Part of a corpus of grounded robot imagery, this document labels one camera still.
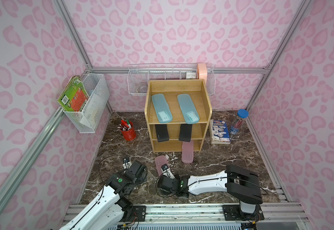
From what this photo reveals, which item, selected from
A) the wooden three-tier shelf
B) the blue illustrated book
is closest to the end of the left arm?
the wooden three-tier shelf

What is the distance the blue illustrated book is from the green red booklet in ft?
2.77

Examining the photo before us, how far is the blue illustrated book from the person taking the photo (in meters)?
1.01

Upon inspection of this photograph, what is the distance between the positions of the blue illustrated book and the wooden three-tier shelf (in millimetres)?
150
